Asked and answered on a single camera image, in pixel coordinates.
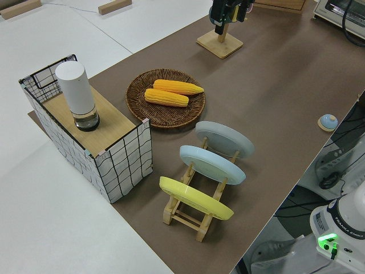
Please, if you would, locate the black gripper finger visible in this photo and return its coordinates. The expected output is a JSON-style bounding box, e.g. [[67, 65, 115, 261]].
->
[[237, 0, 248, 22], [213, 0, 229, 34]]

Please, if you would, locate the teal mug with yellow inside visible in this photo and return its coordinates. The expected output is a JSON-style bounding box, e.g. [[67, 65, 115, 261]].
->
[[209, 0, 238, 24]]

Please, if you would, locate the wooden mug tree stand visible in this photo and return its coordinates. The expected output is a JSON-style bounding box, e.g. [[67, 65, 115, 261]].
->
[[196, 22, 244, 60]]

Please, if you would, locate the light wooden cabinet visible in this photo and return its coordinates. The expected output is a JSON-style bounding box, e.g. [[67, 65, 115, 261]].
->
[[253, 0, 308, 14]]

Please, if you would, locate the yellow corn cob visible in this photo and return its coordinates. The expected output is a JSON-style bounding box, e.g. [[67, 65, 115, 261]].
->
[[144, 88, 190, 108], [153, 79, 205, 96]]

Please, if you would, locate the brown table mat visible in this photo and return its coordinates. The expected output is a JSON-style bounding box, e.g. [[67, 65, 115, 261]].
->
[[27, 0, 365, 274]]

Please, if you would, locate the cream toaster oven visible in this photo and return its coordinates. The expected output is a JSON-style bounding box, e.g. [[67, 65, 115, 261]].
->
[[313, 0, 365, 39]]

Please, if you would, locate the round brown wicker tray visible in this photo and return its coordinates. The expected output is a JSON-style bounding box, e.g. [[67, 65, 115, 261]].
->
[[125, 68, 206, 131]]

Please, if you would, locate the plain wooden block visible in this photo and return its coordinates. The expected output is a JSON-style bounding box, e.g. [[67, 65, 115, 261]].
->
[[0, 0, 42, 21], [98, 0, 133, 15]]

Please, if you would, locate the grey plate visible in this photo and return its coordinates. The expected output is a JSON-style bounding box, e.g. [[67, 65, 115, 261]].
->
[[194, 120, 255, 159]]

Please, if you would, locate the blue service bell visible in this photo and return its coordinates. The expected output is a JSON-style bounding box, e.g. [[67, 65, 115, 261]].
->
[[317, 114, 339, 132]]

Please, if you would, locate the light blue plate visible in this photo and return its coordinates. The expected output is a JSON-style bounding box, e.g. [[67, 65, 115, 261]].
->
[[179, 145, 247, 186]]

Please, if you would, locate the white cylindrical grinder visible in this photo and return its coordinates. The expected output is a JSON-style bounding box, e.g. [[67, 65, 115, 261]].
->
[[55, 62, 101, 132]]

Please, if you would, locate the white power strip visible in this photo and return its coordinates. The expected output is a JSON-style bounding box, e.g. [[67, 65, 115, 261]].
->
[[315, 139, 357, 175]]

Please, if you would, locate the yellow plate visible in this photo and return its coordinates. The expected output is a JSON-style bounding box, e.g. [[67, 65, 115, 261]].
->
[[159, 176, 235, 221]]

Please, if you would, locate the wooden plate rack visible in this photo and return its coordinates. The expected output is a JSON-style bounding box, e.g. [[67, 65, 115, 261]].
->
[[163, 136, 241, 243]]

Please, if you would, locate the thin black cable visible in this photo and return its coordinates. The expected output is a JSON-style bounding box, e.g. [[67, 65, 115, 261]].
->
[[341, 0, 365, 49]]

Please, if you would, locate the wire basket with grid paper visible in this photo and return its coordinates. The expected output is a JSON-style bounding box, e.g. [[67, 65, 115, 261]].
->
[[18, 53, 154, 204]]

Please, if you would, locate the black coiled cable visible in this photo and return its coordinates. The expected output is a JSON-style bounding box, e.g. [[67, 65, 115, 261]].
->
[[318, 172, 340, 191]]

